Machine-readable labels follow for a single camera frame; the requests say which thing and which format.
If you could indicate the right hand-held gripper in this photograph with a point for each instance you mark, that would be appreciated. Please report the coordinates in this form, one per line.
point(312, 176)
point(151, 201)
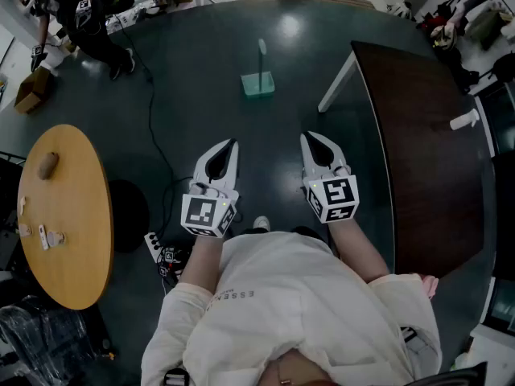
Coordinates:
point(334, 195)

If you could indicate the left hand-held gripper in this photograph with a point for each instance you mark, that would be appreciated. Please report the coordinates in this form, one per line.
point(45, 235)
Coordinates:
point(203, 213)

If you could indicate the person's left forearm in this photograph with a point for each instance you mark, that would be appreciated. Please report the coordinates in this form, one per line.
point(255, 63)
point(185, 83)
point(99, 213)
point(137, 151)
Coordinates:
point(201, 255)

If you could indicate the person's right forearm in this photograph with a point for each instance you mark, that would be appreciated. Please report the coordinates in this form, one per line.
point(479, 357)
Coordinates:
point(354, 247)

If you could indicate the person's white shoe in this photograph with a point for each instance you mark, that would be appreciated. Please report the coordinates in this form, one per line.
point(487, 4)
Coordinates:
point(262, 222)

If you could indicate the black floor device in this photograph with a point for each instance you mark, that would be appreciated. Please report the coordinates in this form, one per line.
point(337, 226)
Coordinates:
point(171, 255)

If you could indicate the white power strip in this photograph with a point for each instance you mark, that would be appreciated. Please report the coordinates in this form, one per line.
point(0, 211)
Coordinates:
point(154, 245)

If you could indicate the dark brown desk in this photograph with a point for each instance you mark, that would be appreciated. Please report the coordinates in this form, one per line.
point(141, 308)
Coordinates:
point(422, 155)

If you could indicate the white bottle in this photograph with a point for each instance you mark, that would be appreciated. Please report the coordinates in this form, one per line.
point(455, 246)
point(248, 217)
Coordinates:
point(462, 121)

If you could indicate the person's white shirt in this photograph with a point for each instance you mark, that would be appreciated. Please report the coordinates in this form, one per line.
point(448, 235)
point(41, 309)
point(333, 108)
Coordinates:
point(289, 304)

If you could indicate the round wooden table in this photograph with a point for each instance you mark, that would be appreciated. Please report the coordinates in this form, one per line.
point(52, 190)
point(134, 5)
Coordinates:
point(68, 199)

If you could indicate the black bag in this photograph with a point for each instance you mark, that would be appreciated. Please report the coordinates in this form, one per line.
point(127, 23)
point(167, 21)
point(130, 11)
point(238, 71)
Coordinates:
point(464, 75)

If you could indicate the brown oval object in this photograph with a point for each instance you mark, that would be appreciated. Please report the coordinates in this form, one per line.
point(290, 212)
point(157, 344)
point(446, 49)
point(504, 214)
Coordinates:
point(47, 165)

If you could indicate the white and red bag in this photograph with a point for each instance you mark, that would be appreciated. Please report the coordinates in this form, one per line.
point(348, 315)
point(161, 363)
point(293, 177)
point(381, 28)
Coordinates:
point(442, 36)

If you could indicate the round beige object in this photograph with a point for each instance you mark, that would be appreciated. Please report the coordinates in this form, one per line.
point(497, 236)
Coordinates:
point(55, 238)

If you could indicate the white remote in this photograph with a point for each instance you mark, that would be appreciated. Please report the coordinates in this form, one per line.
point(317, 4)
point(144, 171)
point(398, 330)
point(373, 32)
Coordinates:
point(43, 237)

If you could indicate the small beige object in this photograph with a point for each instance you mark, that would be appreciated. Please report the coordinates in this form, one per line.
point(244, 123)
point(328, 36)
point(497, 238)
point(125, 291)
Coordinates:
point(22, 206)
point(25, 230)

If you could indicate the black and white harness buckle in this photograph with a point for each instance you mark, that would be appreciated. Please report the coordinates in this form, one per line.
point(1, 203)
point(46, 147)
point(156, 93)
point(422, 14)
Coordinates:
point(175, 377)
point(409, 334)

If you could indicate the open cardboard box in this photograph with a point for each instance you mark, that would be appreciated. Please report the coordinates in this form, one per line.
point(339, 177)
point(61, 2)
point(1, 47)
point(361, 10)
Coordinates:
point(30, 95)

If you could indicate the coat rack with clothes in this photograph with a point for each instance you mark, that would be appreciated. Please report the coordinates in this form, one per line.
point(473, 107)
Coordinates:
point(479, 2)

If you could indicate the plastic wrapped chair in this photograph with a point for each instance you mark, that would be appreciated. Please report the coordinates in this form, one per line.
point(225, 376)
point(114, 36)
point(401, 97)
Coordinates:
point(40, 336)

